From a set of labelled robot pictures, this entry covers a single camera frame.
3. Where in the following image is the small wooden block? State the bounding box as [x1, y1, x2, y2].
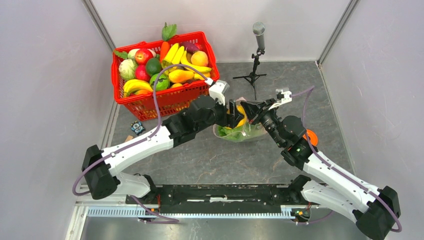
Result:
[125, 135, 134, 142]

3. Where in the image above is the pink red toy apple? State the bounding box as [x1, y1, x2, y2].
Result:
[134, 65, 151, 82]

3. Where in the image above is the toy peach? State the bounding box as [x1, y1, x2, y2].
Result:
[190, 50, 209, 67]

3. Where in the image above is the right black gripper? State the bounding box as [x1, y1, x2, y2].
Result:
[240, 98, 285, 148]

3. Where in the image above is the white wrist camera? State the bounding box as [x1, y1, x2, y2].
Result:
[204, 77, 230, 106]
[269, 87, 293, 110]

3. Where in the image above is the toy napa cabbage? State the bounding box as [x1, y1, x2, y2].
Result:
[214, 124, 267, 143]

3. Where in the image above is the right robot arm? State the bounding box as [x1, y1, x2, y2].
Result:
[241, 99, 402, 240]

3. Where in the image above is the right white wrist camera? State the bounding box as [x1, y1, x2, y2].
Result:
[269, 87, 293, 110]

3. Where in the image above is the toy carrot with leaves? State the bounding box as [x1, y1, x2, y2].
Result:
[159, 22, 178, 62]

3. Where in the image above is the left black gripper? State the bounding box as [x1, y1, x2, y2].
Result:
[195, 95, 244, 133]

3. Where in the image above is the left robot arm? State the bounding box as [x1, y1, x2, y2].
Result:
[81, 95, 244, 204]

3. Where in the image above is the yellow toy banana bunch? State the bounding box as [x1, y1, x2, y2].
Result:
[159, 41, 184, 69]

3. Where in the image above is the small round toy watermelon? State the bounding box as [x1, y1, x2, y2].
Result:
[149, 73, 170, 92]

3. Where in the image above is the black tripod stand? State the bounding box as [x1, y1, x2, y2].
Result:
[233, 48, 267, 100]

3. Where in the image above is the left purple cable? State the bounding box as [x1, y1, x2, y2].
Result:
[72, 64, 213, 224]

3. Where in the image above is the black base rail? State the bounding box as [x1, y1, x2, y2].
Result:
[139, 184, 310, 214]

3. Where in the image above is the yellow toy mango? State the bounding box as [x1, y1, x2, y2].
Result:
[168, 69, 195, 84]

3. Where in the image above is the orange plastic tape dispenser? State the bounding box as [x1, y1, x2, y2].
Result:
[303, 129, 319, 147]

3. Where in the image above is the purple cable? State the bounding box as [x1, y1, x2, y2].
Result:
[72, 64, 213, 224]
[291, 86, 403, 233]

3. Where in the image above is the green white toy cabbage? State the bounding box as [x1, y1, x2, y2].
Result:
[118, 59, 138, 81]

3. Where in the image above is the yellow toy bell pepper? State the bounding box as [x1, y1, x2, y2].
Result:
[225, 105, 249, 130]

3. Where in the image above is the grey microphone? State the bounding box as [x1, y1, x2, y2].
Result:
[252, 21, 266, 51]

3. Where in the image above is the clear zip top bag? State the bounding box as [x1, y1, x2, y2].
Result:
[212, 97, 267, 143]

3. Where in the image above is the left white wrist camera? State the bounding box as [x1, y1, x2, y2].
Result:
[204, 77, 230, 106]

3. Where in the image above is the purple toy sweet potato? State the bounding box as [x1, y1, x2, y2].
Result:
[180, 41, 200, 54]

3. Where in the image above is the red plastic basket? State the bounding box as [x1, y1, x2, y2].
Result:
[111, 31, 220, 121]

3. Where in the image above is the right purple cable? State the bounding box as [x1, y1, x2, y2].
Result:
[291, 86, 403, 233]

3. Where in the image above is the dark green toy avocado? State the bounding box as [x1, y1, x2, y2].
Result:
[145, 57, 162, 76]

